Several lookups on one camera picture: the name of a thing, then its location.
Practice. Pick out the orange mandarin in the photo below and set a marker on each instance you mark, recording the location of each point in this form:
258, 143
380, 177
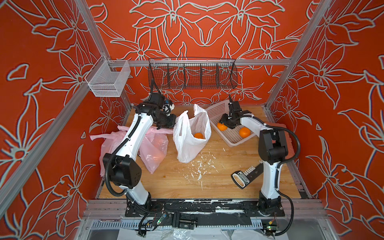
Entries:
244, 132
221, 127

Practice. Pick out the orange mandarin front corner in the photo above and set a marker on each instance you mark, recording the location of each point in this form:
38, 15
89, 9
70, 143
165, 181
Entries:
199, 136

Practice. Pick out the white translucent plastic bag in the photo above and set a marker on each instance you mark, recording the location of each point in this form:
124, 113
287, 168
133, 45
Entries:
188, 147

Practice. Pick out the clear wire mesh basket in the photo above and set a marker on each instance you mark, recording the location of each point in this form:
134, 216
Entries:
108, 78

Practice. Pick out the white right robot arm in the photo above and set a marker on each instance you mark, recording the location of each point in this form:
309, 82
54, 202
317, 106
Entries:
277, 146

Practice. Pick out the black handheld label tool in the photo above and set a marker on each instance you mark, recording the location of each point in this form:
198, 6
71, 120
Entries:
243, 179

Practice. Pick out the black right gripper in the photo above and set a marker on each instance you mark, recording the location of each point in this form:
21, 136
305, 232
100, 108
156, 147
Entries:
225, 118

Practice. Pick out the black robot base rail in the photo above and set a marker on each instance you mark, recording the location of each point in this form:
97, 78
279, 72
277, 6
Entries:
191, 214

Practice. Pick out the pink plastic bag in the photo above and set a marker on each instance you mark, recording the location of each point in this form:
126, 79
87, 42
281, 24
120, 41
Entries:
154, 147
111, 142

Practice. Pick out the orange mandarin right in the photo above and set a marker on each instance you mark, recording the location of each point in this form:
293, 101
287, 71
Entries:
244, 132

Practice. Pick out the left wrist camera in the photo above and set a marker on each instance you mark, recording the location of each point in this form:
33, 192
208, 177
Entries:
162, 102

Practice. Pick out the orange mandarin left back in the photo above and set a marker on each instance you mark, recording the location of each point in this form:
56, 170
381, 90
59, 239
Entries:
221, 127

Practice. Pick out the black wire wall basket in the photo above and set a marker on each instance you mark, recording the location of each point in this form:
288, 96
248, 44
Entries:
184, 73

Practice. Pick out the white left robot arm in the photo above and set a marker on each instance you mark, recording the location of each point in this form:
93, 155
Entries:
122, 173

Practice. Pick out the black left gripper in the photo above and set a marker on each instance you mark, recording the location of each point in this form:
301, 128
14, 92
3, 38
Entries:
171, 123

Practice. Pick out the red plastic tool case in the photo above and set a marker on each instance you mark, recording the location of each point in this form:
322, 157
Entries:
289, 139

